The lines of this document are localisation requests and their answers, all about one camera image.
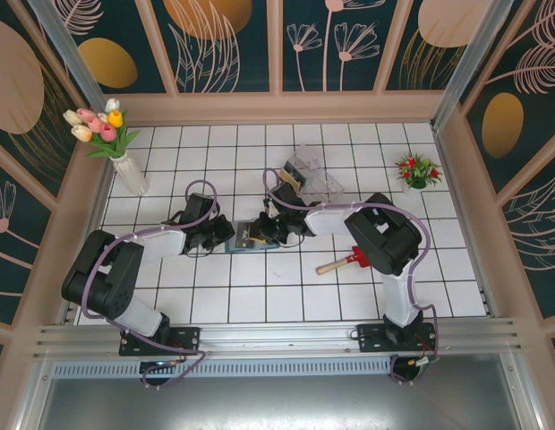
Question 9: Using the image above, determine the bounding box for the aluminium mounting rail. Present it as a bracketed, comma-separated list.
[33, 317, 525, 364]

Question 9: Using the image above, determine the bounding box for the aluminium frame post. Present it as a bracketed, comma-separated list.
[25, 0, 107, 108]
[431, 0, 515, 132]

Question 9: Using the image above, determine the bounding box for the red shovel with wooden handle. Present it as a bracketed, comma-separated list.
[315, 245, 372, 276]

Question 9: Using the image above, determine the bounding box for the clear plastic box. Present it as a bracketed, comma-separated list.
[284, 143, 345, 202]

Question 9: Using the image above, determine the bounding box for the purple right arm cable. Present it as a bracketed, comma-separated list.
[262, 168, 433, 386]

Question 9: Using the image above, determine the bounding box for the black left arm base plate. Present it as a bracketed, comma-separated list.
[118, 325, 202, 357]

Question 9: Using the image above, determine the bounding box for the black printed card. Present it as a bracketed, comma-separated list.
[235, 223, 257, 250]

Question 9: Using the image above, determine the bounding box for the red-flowered plant in white pot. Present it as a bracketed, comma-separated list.
[393, 151, 443, 194]

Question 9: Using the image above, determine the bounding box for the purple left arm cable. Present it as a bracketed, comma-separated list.
[80, 179, 219, 390]

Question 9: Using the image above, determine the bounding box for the artificial tulip bouquet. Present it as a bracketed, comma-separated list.
[63, 97, 142, 160]

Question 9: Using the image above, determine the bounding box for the slotted grey cable duct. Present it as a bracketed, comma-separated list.
[51, 357, 395, 380]

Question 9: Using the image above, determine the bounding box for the blue card holder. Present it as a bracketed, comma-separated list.
[226, 219, 278, 255]

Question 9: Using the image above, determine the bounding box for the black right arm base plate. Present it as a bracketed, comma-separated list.
[356, 322, 440, 355]

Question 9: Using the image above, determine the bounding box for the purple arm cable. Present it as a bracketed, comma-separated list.
[262, 168, 433, 386]
[80, 179, 219, 390]

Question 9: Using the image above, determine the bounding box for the white ribbed vase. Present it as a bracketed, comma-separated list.
[112, 154, 149, 197]

